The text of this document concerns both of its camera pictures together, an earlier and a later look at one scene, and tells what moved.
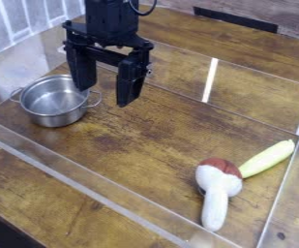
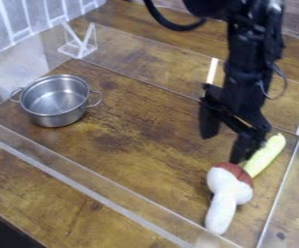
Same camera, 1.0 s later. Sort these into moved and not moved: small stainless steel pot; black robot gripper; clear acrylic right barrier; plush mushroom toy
Moved: plush mushroom toy; black robot gripper
Not moved: clear acrylic right barrier; small stainless steel pot
